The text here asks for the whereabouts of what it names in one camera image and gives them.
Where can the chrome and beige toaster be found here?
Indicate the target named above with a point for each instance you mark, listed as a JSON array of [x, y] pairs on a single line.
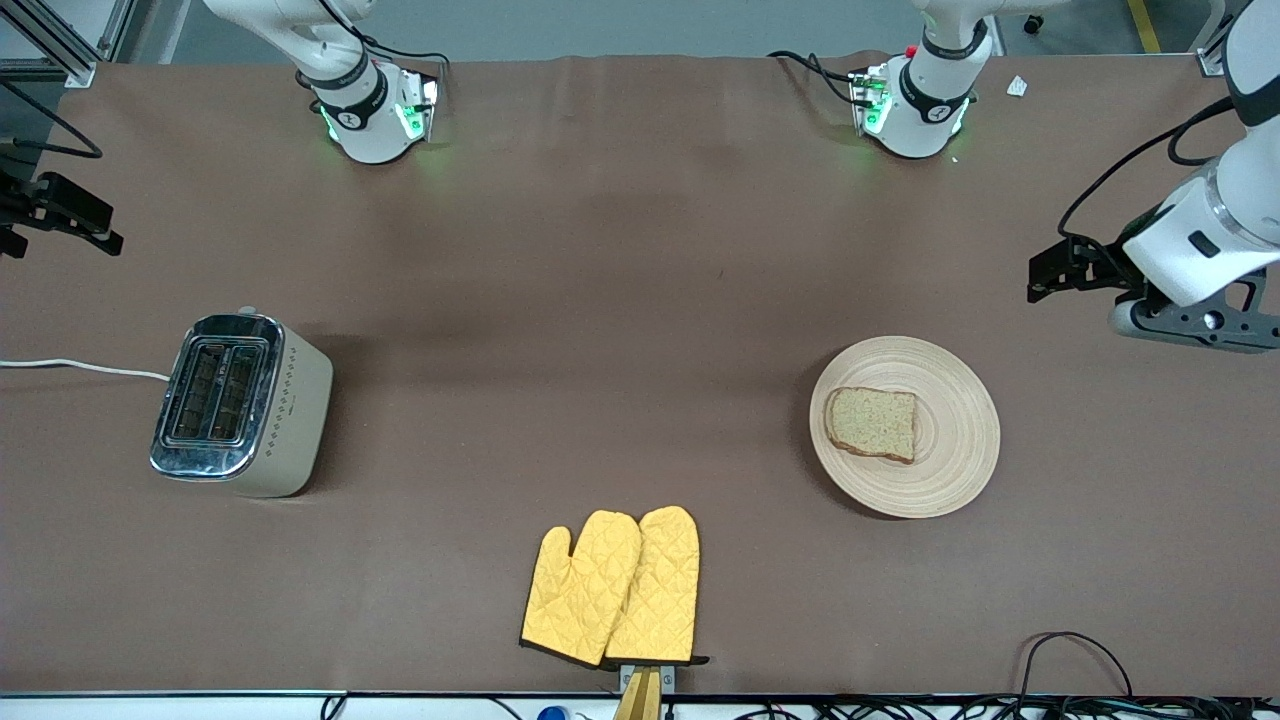
[[295, 420]]

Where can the round light wooden plate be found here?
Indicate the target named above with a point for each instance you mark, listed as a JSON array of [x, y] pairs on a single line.
[[950, 470]]

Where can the yellowish wooden stand piece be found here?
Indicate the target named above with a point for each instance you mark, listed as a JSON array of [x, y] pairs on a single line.
[[640, 700]]

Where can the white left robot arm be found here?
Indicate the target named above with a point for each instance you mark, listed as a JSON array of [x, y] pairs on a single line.
[[920, 100]]

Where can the brown table cover sheet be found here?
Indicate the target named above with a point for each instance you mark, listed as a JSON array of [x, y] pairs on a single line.
[[600, 300]]

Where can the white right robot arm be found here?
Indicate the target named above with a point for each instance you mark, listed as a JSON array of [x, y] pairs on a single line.
[[370, 120]]

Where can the small white paper scrap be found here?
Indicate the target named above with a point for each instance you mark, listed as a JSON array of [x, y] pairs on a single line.
[[1017, 86]]

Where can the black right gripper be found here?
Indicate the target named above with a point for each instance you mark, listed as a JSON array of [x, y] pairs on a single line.
[[20, 203]]

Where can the small blue cap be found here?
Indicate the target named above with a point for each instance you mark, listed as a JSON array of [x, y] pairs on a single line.
[[553, 714]]

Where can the aluminium frame profile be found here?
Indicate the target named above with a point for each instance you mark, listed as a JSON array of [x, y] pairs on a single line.
[[80, 72], [1215, 60]]

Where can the small grey metal bracket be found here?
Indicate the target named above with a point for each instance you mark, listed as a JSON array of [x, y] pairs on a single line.
[[667, 680]]

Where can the yellow quilted oven mitt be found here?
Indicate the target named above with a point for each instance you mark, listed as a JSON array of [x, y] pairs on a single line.
[[580, 600], [660, 590]]

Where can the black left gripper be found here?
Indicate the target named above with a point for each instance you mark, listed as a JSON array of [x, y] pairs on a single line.
[[1103, 262]]

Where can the black caster wheel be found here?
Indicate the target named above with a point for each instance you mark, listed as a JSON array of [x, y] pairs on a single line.
[[1033, 23]]

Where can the brown toast bread slice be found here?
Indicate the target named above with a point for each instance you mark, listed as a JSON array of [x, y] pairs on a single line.
[[870, 425]]

